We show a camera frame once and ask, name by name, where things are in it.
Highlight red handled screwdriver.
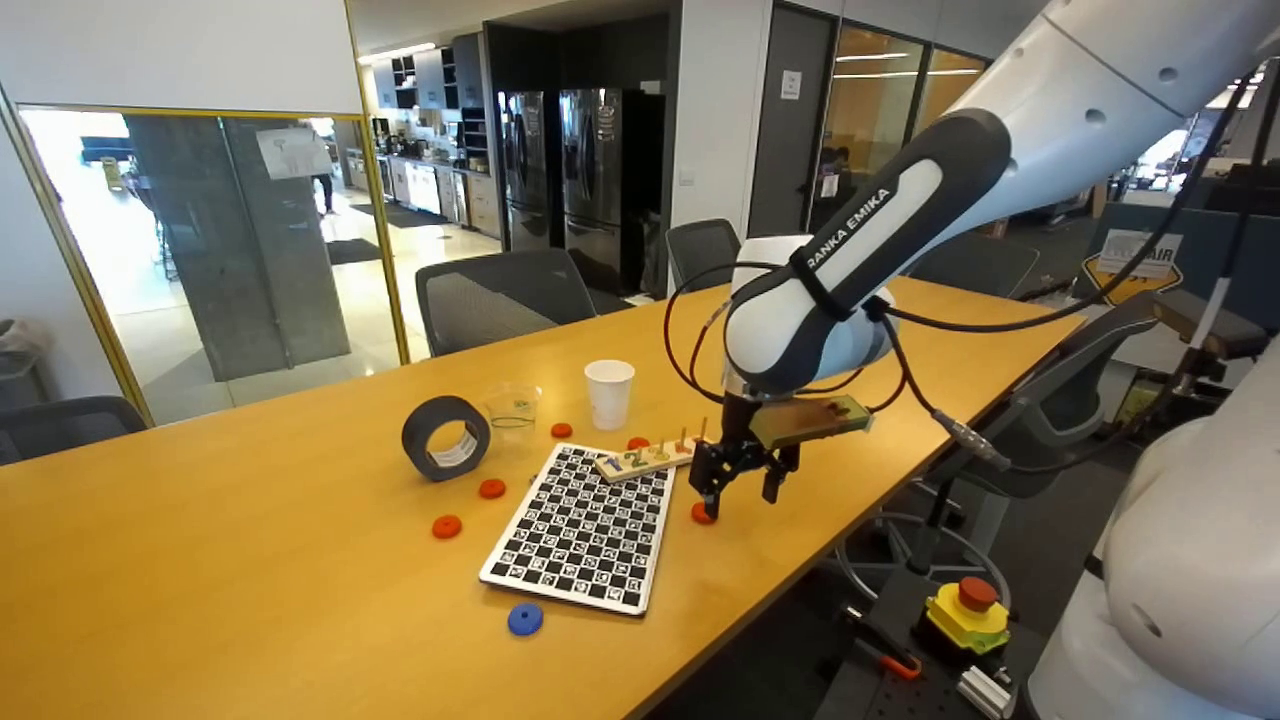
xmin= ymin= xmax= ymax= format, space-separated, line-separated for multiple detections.
xmin=840 ymin=625 xmax=926 ymax=689

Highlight grey office chair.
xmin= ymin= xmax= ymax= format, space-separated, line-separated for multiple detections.
xmin=658 ymin=215 xmax=749 ymax=299
xmin=411 ymin=244 xmax=609 ymax=359

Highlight kitchen counter cabinets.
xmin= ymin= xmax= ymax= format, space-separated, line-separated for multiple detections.
xmin=358 ymin=36 xmax=509 ymax=250

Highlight white cup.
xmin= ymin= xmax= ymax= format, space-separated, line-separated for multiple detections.
xmin=580 ymin=355 xmax=639 ymax=437

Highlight grey tape roll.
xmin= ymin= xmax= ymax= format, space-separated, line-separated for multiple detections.
xmin=395 ymin=393 xmax=494 ymax=488

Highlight stainless steel refrigerator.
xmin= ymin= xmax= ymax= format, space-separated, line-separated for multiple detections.
xmin=490 ymin=85 xmax=560 ymax=258
xmin=556 ymin=85 xmax=632 ymax=287

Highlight silver metal bracket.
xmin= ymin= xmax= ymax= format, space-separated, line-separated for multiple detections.
xmin=954 ymin=662 xmax=1019 ymax=720

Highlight dark cushioned bench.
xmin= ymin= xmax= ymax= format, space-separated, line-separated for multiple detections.
xmin=1156 ymin=280 xmax=1271 ymax=365

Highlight white and yellow sign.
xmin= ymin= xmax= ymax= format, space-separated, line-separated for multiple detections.
xmin=1081 ymin=258 xmax=1186 ymax=307

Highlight white paper sheet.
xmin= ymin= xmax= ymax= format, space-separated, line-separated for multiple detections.
xmin=253 ymin=121 xmax=337 ymax=183

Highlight yellow red emergency stop button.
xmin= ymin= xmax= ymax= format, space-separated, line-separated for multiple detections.
xmin=925 ymin=573 xmax=1014 ymax=662

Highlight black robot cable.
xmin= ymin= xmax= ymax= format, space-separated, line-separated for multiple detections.
xmin=658 ymin=55 xmax=1262 ymax=474

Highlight dark grey door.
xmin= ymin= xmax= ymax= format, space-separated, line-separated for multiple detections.
xmin=749 ymin=6 xmax=840 ymax=242

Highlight gold framed glass partition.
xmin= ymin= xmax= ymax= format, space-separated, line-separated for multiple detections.
xmin=0 ymin=79 xmax=420 ymax=431

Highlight clear plastic cup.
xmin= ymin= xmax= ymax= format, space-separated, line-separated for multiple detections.
xmin=482 ymin=379 xmax=544 ymax=460

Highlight black white checkerboard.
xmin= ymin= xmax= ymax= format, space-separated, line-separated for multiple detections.
xmin=477 ymin=440 xmax=680 ymax=622

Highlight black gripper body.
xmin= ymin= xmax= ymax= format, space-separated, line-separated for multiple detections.
xmin=685 ymin=397 xmax=804 ymax=488

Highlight black office chair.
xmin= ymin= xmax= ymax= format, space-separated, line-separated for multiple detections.
xmin=833 ymin=287 xmax=1168 ymax=634

